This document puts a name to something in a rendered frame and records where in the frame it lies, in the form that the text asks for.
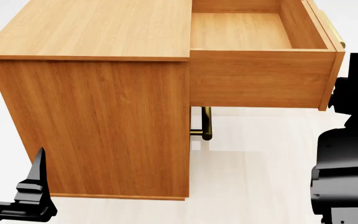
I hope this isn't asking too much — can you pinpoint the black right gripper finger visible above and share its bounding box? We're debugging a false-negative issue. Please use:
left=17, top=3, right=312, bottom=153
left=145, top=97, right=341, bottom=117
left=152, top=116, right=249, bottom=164
left=328, top=77, right=352, bottom=115

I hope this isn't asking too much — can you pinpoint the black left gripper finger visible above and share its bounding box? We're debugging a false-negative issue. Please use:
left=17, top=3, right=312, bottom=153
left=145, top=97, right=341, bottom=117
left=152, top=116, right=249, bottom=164
left=13, top=146, right=50, bottom=206

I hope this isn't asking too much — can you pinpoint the wooden drawer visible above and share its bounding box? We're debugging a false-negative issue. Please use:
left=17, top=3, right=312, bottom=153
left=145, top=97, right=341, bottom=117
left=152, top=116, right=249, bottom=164
left=190, top=0, right=346, bottom=112

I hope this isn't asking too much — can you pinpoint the wooden cabinet body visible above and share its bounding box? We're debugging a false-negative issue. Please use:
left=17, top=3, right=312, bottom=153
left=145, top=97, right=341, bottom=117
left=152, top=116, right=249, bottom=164
left=0, top=0, right=193, bottom=202

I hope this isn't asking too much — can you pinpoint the brass bar handle on drawer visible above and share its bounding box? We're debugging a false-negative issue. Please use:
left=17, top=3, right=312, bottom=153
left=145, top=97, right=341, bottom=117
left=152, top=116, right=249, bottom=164
left=316, top=9, right=347, bottom=49

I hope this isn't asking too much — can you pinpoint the dark brass bar handle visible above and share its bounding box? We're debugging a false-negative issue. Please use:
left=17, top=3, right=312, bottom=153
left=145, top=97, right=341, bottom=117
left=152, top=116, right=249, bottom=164
left=190, top=106, right=213, bottom=142

